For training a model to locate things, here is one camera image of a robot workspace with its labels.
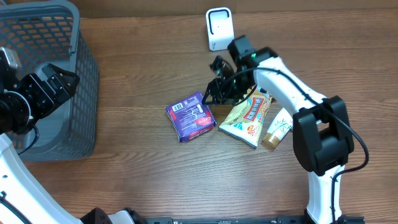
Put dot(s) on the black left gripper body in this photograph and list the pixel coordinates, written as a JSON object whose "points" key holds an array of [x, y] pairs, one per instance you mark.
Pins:
{"points": [[24, 108]]}

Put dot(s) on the dark grey plastic basket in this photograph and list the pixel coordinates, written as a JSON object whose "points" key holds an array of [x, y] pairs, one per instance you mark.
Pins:
{"points": [[49, 32]]}

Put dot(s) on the yellow snack bag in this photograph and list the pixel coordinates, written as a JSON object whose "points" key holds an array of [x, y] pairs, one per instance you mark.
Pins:
{"points": [[246, 120]]}

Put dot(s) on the red purple pad pack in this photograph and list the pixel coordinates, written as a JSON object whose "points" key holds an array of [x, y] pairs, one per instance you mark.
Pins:
{"points": [[190, 118]]}

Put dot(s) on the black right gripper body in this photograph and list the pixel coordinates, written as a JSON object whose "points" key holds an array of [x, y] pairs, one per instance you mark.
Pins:
{"points": [[232, 88]]}

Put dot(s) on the white barcode scanner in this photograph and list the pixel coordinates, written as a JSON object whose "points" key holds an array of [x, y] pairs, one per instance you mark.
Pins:
{"points": [[219, 24]]}

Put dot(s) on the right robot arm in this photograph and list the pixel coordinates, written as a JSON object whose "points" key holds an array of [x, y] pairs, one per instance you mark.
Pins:
{"points": [[322, 136]]}

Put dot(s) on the white bamboo print tube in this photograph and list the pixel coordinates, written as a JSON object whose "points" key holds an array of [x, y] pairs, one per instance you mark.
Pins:
{"points": [[278, 129]]}

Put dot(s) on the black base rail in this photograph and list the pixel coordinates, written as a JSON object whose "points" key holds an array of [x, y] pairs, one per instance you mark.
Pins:
{"points": [[278, 220]]}

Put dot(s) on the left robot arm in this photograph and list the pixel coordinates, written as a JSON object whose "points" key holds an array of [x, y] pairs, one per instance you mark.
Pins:
{"points": [[23, 199]]}

